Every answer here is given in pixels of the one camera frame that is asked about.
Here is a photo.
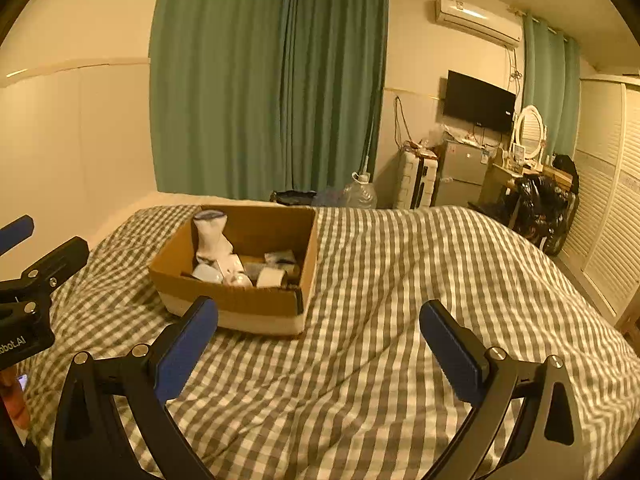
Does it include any black cloth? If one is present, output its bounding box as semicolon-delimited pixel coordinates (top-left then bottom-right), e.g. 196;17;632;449
552;154;581;194

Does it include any white suitcase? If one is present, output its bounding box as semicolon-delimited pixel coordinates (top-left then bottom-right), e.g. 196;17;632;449
397;150;441;210

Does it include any green curtain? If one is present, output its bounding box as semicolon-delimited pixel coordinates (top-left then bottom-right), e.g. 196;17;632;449
521;11;582;162
149;0;288;201
280;0;390;207

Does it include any hanging wall cable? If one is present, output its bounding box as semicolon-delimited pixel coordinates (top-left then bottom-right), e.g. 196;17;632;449
393;95;417;147

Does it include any checkered blanket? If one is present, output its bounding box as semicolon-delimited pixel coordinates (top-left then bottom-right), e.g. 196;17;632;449
30;205;640;480

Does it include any wooden dressing table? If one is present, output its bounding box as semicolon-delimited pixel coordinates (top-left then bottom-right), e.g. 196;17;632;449
481;161;574;212

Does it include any black television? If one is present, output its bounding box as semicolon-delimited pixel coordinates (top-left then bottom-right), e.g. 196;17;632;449
443;70;517;134

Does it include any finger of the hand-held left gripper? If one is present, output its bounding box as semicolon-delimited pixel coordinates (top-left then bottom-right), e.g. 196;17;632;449
0;215;35;257
0;236;90;307

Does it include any cardboard box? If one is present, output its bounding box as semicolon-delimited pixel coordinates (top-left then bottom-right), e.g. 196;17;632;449
149;204;320;337

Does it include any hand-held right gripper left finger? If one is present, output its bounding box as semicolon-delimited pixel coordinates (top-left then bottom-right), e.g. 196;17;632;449
52;296;220;480

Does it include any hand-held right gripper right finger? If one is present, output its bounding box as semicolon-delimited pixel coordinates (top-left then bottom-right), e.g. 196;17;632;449
419;300;592;480

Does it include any dark cloth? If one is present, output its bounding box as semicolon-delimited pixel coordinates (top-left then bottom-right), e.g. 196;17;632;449
271;189;319;207

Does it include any grey mini fridge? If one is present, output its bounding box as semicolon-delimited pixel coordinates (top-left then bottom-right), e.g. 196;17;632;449
434;139;494;207

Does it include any white louvered wardrobe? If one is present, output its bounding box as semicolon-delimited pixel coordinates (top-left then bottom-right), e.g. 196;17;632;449
556;75;640;333

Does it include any white air conditioner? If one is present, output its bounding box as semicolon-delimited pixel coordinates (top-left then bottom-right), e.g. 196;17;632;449
434;0;522;51

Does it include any white sock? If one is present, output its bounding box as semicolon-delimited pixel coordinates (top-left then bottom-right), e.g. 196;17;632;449
192;211;235;264

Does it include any black plastic bag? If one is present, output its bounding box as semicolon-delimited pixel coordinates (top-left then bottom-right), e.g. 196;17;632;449
504;175;577;257

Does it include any person's left hand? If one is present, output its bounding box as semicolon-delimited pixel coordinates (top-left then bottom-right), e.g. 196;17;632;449
0;372;30;432

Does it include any clear water jug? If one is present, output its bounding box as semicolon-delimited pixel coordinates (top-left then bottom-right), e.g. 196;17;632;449
342;171;379;210

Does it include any white oval mirror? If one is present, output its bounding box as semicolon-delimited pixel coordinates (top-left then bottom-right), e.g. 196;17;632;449
511;105;549;167

